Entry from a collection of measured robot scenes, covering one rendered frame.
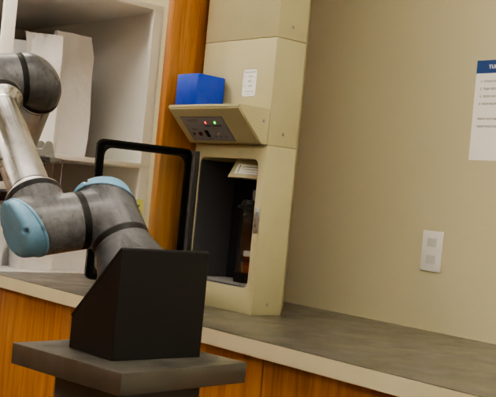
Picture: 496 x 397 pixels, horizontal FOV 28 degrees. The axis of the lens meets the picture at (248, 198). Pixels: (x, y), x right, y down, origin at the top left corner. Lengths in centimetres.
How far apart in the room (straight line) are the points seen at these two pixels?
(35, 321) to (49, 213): 126
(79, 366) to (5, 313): 154
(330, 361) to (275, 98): 91
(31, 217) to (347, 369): 71
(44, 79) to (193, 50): 89
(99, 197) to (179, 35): 113
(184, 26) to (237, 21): 20
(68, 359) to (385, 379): 62
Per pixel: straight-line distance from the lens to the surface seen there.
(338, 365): 208
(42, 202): 193
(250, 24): 285
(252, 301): 273
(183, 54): 301
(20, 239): 191
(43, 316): 311
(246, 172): 281
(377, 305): 298
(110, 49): 422
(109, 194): 197
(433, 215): 285
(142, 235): 192
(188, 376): 183
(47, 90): 224
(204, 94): 283
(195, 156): 296
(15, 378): 326
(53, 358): 186
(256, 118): 269
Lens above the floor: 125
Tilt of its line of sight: level
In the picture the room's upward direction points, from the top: 5 degrees clockwise
